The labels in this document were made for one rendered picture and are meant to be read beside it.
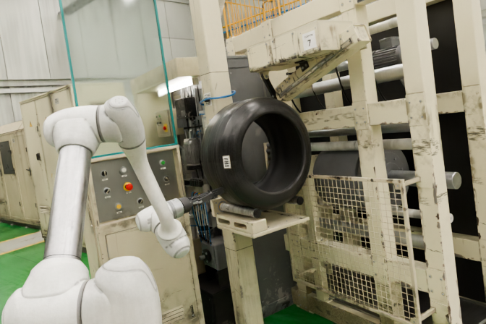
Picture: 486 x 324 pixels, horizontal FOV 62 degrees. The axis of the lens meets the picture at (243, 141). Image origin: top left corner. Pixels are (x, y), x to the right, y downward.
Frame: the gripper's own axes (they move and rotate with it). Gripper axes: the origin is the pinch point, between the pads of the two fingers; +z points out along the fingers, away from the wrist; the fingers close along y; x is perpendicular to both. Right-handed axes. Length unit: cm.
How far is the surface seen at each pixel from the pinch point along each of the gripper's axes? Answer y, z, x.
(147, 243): 55, -24, 27
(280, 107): -12, 41, -32
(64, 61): 954, 157, -235
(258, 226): -10.1, 11.9, 21.5
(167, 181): 60, 0, -2
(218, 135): -4.2, 6.5, -26.6
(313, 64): -15, 67, -49
